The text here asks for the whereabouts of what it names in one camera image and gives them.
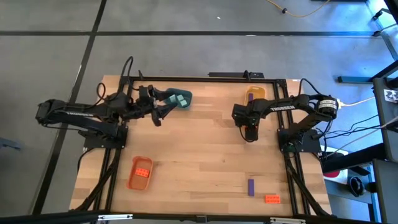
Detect black metal beam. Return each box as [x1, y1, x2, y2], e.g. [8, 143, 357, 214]
[321, 143, 387, 174]

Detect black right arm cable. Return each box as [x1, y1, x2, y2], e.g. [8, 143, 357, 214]
[297, 77, 318, 98]

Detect orange toy brick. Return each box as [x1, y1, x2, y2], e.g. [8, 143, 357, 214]
[264, 194, 282, 205]
[134, 167, 151, 179]

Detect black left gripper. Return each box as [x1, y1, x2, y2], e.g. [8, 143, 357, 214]
[136, 85, 179, 128]

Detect black power strip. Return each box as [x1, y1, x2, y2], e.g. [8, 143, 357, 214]
[208, 72, 266, 79]

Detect grey side table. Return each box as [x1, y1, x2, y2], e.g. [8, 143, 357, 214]
[371, 77, 398, 163]

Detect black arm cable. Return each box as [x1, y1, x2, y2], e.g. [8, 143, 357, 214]
[119, 55, 135, 95]
[297, 77, 318, 98]

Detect yellow plastic bin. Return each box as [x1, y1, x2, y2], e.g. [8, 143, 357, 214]
[243, 85, 267, 104]

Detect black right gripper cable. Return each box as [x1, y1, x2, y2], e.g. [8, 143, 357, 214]
[238, 123, 250, 144]

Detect black white fiducial tag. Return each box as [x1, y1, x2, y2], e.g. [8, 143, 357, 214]
[383, 89, 398, 104]

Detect yellow cable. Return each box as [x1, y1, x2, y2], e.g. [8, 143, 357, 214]
[266, 0, 331, 19]

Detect blue plastic bin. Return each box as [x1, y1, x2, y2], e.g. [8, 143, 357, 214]
[164, 87, 193, 111]

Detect red round object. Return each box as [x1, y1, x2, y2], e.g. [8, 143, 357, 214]
[323, 169, 341, 179]

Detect orange plastic bin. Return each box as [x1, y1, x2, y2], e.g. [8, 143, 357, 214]
[126, 155, 154, 192]

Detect black headset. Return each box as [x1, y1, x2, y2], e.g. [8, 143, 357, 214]
[348, 175, 366, 198]

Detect silver frame bracket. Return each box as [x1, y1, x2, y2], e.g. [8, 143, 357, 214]
[97, 213, 134, 222]
[269, 217, 307, 224]

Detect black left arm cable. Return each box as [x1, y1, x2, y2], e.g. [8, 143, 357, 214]
[119, 55, 135, 95]

